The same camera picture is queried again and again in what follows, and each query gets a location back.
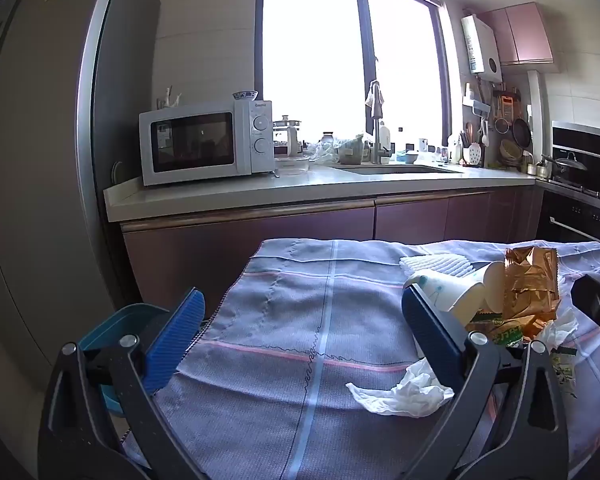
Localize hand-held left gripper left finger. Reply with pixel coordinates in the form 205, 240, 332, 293
36, 287, 207, 480

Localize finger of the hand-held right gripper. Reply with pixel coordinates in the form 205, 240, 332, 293
571, 274, 600, 348

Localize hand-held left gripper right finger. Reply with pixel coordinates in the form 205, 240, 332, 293
401, 284, 570, 480

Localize teal plastic bin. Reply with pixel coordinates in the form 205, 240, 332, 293
77, 303, 173, 416

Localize white foam fruit net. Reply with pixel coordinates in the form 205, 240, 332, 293
399, 254, 480, 281

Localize white paper cup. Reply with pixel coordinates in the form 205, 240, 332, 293
404, 260, 505, 326

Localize crumpled white tissue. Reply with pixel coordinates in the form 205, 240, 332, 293
346, 360, 454, 418
530, 307, 579, 353

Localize black built-in oven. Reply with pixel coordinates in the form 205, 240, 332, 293
537, 191, 600, 247

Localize gold foil snack bag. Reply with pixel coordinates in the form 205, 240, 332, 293
502, 246, 560, 341

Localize green snack wrapper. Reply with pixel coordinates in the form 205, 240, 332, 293
472, 310, 525, 348

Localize green and white wrapper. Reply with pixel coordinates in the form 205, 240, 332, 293
550, 347, 578, 401

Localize steel pot with lid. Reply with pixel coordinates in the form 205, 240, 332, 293
542, 154, 588, 183

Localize grey checked tablecloth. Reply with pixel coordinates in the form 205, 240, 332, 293
122, 239, 600, 480

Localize black range hood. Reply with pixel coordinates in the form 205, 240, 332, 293
551, 121, 600, 161

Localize purple lower kitchen cabinets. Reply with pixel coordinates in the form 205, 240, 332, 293
121, 187, 543, 306

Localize white kitchen countertop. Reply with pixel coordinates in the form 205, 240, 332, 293
104, 162, 538, 223

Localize hanging frying pan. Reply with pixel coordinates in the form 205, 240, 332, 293
511, 119, 533, 148

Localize kitchen sink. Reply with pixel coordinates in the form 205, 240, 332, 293
340, 162, 463, 176

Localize dark bag of greens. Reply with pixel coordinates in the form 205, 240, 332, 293
336, 135, 365, 165

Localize white microwave oven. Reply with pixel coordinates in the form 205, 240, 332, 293
139, 100, 275, 187

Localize metal kitchen faucet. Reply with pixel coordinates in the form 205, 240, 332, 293
370, 80, 393, 163

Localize clear plastic bag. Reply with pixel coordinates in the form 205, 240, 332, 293
307, 140, 341, 163

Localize glass food container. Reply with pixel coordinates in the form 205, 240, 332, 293
275, 156, 311, 176

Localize grey refrigerator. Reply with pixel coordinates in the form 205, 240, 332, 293
0, 0, 161, 391

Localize glass jar on counter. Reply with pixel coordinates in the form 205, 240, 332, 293
272, 116, 303, 158

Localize cloth on faucet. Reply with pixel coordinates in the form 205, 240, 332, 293
365, 80, 385, 120

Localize pink upper cabinet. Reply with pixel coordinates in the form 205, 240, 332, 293
480, 2, 555, 66

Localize white water heater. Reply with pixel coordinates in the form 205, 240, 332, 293
461, 14, 503, 83

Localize kitchen window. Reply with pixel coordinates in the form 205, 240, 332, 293
254, 0, 453, 153

